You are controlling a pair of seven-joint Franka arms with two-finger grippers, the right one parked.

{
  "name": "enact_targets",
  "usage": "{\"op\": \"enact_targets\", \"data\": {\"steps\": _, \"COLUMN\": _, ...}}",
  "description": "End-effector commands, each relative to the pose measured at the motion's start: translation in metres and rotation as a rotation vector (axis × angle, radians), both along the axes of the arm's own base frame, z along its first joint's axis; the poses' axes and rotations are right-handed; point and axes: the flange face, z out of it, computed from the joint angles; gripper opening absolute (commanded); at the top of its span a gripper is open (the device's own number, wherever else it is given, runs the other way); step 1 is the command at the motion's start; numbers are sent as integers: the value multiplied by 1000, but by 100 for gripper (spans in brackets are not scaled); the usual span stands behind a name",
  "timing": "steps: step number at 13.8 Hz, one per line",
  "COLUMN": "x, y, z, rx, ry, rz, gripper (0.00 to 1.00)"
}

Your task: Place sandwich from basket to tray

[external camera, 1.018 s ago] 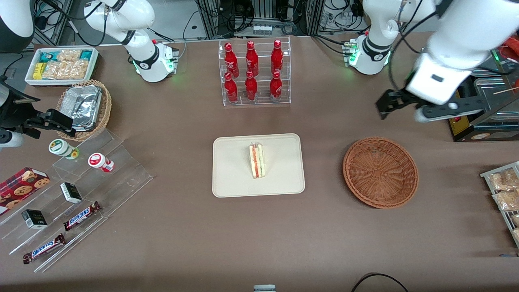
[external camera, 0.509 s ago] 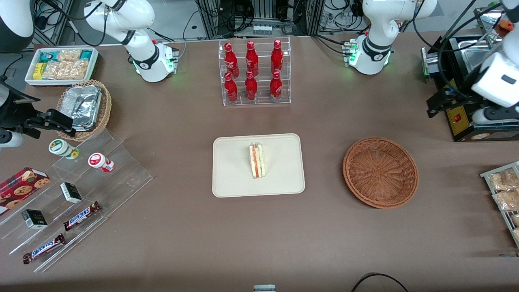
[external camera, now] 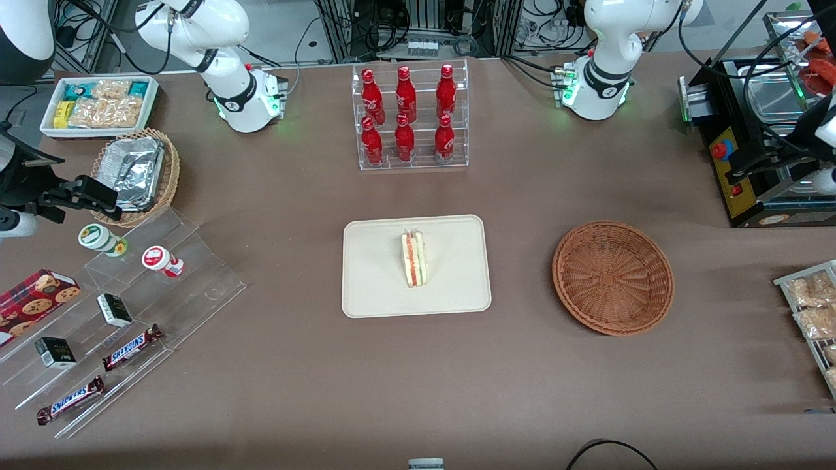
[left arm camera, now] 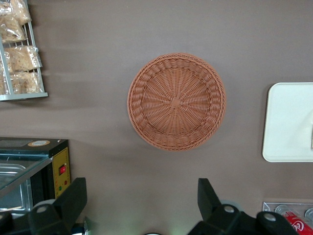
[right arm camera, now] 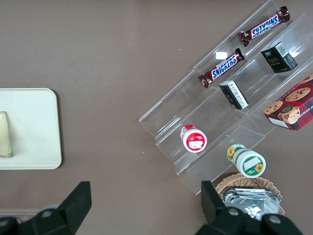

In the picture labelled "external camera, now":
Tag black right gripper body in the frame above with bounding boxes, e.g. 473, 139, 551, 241
14, 171, 84, 224

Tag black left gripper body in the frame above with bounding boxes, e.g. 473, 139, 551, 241
758, 136, 814, 176

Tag plastic-wrapped triangle sandwich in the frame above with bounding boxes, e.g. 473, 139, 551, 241
400, 228, 428, 289

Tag tan wicker basket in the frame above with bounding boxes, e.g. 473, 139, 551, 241
90, 128, 181, 228

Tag steel tray with red food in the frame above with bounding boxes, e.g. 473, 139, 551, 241
763, 10, 836, 97

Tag brown round wicker basket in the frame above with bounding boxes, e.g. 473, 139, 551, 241
552, 221, 675, 337

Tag tray of bagged snacks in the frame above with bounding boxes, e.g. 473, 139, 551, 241
773, 260, 836, 400

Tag cream rectangular serving tray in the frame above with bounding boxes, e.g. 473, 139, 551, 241
342, 215, 492, 319

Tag green-lid yogurt cup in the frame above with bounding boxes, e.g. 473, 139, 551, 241
78, 223, 129, 257

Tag black food warmer machine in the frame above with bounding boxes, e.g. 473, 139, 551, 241
678, 57, 836, 229

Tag stacked aluminium foil trays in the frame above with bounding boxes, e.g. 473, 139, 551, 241
111, 136, 165, 213

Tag steel pan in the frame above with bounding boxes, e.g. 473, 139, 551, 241
738, 62, 816, 122

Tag red-lid yogurt cup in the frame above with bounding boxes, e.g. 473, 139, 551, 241
142, 245, 185, 278

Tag large clear cracker packet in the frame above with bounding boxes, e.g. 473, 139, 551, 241
69, 97, 144, 129

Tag white snack bin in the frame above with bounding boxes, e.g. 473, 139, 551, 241
39, 76, 160, 140

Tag small clear cracker packet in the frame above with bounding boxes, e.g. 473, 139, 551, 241
91, 80, 132, 100

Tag small black box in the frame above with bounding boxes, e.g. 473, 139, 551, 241
35, 337, 77, 369
97, 293, 133, 328

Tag red tartan cookie box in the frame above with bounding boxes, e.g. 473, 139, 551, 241
0, 269, 82, 348

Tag clear acrylic step display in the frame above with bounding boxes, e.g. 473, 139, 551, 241
0, 208, 248, 439

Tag clear bagged snack packet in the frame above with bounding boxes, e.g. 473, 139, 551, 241
786, 271, 836, 308
793, 305, 836, 341

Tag brown Snickers bar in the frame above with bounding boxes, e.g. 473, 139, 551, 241
102, 324, 164, 373
36, 375, 106, 426

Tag red cola bottle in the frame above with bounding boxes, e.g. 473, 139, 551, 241
434, 114, 455, 164
395, 65, 417, 123
361, 116, 384, 166
361, 69, 386, 125
394, 114, 415, 163
436, 63, 457, 119

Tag clear acrylic bottle rack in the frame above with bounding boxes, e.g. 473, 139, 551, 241
351, 59, 470, 172

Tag aluminium frame rack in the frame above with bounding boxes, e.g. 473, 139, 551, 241
313, 0, 524, 63

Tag black looped cable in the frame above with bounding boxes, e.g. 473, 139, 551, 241
565, 439, 660, 470

